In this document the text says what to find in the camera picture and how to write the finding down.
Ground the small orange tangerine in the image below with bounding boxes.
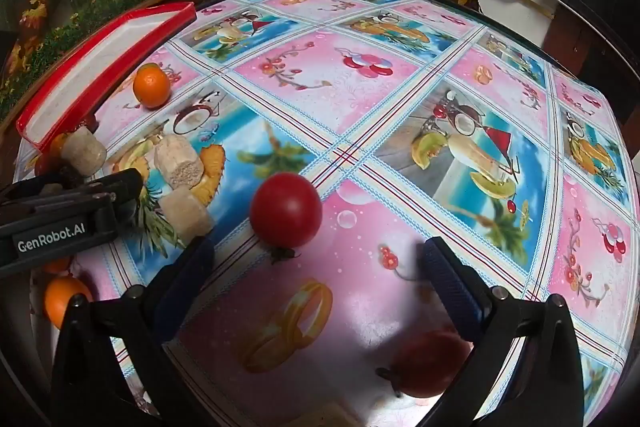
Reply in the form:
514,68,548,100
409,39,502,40
44,275,92,329

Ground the large red tomato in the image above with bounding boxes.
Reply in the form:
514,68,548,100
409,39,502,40
250,172,322,249

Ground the red rimmed white tray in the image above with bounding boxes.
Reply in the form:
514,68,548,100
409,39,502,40
15,2,196,152

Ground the colourful fruit print tablecloth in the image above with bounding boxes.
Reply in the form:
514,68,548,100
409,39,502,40
14,0,640,427

